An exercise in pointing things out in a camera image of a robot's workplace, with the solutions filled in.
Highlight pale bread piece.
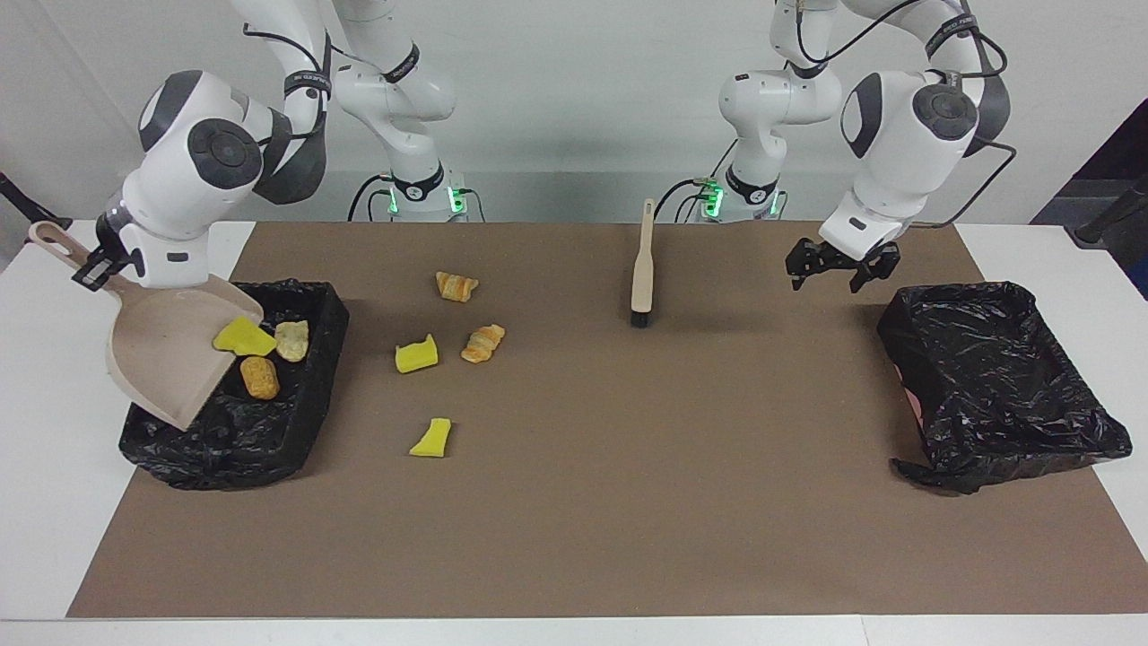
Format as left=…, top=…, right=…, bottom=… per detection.
left=274, top=320, right=310, bottom=363

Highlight black camera stand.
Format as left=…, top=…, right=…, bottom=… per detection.
left=0, top=172, right=73, bottom=243
left=1074, top=175, right=1148, bottom=248

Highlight notched yellow sponge chunk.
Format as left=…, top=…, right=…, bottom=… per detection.
left=395, top=335, right=440, bottom=374

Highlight beige hand brush black bristles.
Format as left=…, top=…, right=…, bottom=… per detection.
left=630, top=198, right=657, bottom=328

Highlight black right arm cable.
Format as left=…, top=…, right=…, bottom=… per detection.
left=240, top=22, right=335, bottom=144

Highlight brown paper table mat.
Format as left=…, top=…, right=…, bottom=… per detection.
left=67, top=222, right=1148, bottom=620

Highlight brown oval bread roll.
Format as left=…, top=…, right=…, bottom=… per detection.
left=240, top=356, right=281, bottom=400

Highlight black left base cable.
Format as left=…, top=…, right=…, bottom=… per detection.
left=652, top=177, right=718, bottom=223

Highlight black bag lined pink bin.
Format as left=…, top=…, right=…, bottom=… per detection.
left=876, top=282, right=1134, bottom=495

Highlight small yellow sponge wedge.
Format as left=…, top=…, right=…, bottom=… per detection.
left=409, top=417, right=453, bottom=458

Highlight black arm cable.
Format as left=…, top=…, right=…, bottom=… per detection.
left=794, top=0, right=1019, bottom=230
left=240, top=22, right=335, bottom=144

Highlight beige plastic dustpan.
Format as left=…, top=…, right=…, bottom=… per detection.
left=29, top=221, right=265, bottom=432

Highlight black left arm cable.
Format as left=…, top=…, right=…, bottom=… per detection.
left=794, top=0, right=1019, bottom=230

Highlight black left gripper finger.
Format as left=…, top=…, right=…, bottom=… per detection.
left=850, top=247, right=900, bottom=294
left=786, top=240, right=822, bottom=292

